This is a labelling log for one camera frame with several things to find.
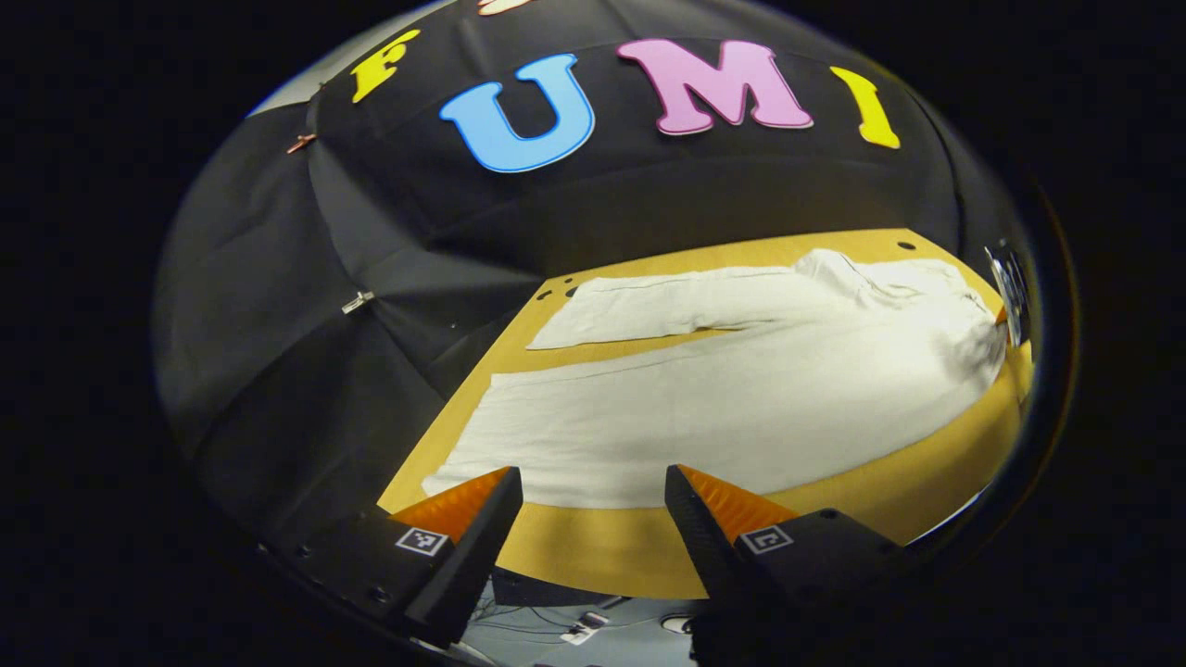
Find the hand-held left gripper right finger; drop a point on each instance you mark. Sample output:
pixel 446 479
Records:
pixel 709 556

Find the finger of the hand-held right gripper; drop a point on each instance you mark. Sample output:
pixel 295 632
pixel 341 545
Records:
pixel 1012 287

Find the orange cloth clip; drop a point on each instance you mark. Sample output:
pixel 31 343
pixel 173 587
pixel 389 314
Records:
pixel 299 142

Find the silver cloth clip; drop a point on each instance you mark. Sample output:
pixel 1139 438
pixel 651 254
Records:
pixel 357 301

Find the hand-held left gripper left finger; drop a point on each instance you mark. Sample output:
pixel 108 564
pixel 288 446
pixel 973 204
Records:
pixel 473 556

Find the white round object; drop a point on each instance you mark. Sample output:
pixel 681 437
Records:
pixel 676 623

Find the black backdrop cloth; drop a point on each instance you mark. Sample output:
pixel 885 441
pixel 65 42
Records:
pixel 371 259

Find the white jeans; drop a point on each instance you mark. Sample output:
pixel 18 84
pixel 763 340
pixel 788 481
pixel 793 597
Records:
pixel 723 398

